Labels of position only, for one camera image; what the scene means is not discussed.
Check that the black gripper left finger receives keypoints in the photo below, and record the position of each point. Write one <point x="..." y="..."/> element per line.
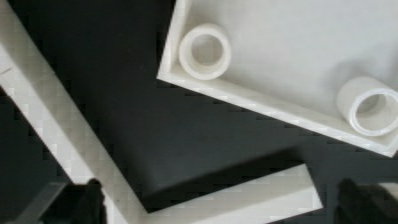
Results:
<point x="79" y="205"/>

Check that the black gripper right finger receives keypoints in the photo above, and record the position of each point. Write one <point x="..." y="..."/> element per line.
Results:
<point x="367" y="203"/>

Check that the white square tabletop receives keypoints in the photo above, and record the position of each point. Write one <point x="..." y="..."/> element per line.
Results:
<point x="296" y="58"/>

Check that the white fence wall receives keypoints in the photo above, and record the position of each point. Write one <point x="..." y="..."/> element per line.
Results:
<point x="255" y="203"/>

